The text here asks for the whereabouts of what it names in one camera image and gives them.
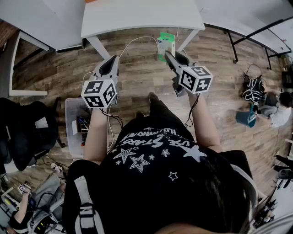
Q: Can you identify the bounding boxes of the long white cable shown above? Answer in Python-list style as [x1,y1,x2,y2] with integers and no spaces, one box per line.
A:
[81,36,161,149]

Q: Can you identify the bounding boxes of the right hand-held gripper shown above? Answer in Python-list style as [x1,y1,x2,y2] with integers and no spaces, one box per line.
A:
[164,50,214,98]

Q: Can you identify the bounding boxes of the white table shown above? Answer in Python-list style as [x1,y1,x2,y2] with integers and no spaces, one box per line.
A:
[81,0,206,60]

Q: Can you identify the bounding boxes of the black office chair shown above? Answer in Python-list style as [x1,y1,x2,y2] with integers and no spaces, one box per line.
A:
[0,97,66,172]

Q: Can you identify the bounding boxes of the person's black trousers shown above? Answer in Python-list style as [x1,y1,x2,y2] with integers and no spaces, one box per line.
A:
[135,99,185,138]

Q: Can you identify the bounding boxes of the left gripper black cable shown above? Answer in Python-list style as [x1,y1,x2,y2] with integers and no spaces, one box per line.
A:
[100,108,125,129]

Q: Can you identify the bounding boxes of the thin white cable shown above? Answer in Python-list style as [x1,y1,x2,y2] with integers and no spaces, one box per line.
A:
[176,27,186,55]

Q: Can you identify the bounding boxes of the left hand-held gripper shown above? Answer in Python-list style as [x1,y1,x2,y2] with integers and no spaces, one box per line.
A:
[81,55,120,110]

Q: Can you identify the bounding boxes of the person's right forearm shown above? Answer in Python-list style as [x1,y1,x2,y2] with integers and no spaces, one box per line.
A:
[187,92,224,154]

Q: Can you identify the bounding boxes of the black bag with white cords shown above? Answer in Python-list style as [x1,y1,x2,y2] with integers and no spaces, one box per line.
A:
[242,71,266,104]

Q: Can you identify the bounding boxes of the person's black star-print t-shirt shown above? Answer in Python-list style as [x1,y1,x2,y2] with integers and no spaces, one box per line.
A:
[62,118,253,234]

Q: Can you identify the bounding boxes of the white harness strap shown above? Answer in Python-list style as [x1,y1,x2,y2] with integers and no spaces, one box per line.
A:
[229,163,260,230]
[74,175,105,234]

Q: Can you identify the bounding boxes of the white desk frame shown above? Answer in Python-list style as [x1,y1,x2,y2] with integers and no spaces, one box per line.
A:
[8,31,50,97]

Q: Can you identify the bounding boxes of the black frame whiteboard stand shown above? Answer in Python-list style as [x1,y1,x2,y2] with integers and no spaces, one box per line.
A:
[203,18,293,71]

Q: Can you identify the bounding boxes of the person's left forearm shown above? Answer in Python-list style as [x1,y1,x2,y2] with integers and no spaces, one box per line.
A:
[83,107,109,165]

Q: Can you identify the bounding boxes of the green and white box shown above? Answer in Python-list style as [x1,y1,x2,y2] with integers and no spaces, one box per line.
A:
[157,32,176,63]

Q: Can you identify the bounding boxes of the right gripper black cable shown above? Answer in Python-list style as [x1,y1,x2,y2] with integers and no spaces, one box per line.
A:
[184,93,201,128]

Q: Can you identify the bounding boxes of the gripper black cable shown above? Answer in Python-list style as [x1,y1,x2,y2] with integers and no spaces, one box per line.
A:
[184,93,201,128]
[100,108,125,129]

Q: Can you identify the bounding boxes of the clear plastic bin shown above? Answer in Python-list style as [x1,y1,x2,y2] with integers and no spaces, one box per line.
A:
[65,97,92,160]

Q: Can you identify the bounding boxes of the black stand base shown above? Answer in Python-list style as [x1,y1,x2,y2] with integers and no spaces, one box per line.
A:
[273,154,293,191]

